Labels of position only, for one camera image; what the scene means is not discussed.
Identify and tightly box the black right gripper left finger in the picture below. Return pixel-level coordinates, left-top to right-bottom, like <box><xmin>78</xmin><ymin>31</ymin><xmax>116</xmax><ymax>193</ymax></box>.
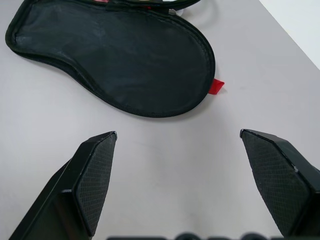
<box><xmin>7</xmin><ymin>130</ymin><xmax>118</xmax><ymax>240</ymax></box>

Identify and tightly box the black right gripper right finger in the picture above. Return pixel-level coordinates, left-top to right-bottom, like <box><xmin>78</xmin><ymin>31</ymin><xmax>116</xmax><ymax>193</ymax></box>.
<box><xmin>239</xmin><ymin>128</ymin><xmax>320</xmax><ymax>240</ymax></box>

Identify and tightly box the red and black paddle case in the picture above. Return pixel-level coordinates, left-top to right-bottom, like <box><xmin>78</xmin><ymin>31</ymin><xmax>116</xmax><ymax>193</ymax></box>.
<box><xmin>4</xmin><ymin>0</ymin><xmax>226</xmax><ymax>119</ymax></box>

